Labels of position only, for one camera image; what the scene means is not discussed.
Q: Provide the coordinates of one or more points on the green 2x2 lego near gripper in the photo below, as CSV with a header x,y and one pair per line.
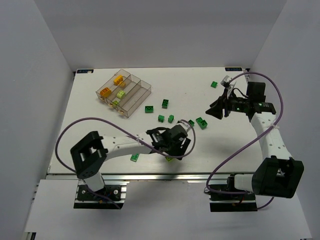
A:
x,y
191,122

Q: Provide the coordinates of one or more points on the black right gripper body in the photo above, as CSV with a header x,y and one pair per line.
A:
x,y
225,106

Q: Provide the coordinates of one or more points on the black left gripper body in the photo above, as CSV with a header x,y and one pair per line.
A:
x,y
184,145

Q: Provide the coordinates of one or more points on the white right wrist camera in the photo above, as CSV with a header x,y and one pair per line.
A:
x,y
227,81

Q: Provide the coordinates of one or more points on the orange long lego brick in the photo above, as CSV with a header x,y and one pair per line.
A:
x,y
118,80

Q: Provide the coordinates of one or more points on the blue right corner label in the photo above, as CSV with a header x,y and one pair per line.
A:
x,y
233,69

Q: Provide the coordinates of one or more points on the blue corner label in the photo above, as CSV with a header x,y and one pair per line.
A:
x,y
84,71
233,69

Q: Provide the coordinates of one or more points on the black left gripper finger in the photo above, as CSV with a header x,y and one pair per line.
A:
x,y
165,154
180,150

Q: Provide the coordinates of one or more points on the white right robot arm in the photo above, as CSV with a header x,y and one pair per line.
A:
x,y
279,173

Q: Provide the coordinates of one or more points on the green flat 2x4 lego plate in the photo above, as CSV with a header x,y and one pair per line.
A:
x,y
134,157

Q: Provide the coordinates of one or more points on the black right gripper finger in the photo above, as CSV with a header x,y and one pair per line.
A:
x,y
219,103
215,111

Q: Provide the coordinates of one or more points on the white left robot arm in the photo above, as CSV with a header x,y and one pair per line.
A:
x,y
93,150

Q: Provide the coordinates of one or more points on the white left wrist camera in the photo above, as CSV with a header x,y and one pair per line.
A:
x,y
185,125

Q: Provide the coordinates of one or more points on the green lego brick center-right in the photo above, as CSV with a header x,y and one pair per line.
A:
x,y
171,118

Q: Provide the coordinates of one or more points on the clear three-compartment organizer tray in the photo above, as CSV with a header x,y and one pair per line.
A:
x,y
137,91

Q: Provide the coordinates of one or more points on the green upturned 2x3 lego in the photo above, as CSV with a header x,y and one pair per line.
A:
x,y
148,109

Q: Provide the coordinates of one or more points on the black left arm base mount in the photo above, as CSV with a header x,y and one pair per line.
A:
x,y
111,197

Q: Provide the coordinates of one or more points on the green far 2x2 lego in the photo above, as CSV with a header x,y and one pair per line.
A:
x,y
214,84

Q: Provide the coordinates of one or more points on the pale green 2x2 lego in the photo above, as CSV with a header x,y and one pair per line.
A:
x,y
121,94

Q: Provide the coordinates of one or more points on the lime green 2x2 lego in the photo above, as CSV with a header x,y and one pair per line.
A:
x,y
169,159

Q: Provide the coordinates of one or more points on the green 2x4 lego brick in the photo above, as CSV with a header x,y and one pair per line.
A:
x,y
202,123

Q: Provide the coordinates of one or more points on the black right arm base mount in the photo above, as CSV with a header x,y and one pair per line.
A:
x,y
225,201

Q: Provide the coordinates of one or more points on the green lego brick center-left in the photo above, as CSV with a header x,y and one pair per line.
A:
x,y
161,118

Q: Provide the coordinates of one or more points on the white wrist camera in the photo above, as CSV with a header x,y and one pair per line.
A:
x,y
185,125
227,81

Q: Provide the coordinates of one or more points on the blue left corner label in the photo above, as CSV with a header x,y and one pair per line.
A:
x,y
84,71

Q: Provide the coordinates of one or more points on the orange round printed lego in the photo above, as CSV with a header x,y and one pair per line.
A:
x,y
105,92

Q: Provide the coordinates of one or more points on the green upturned 2x2 lego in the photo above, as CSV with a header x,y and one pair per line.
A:
x,y
165,103

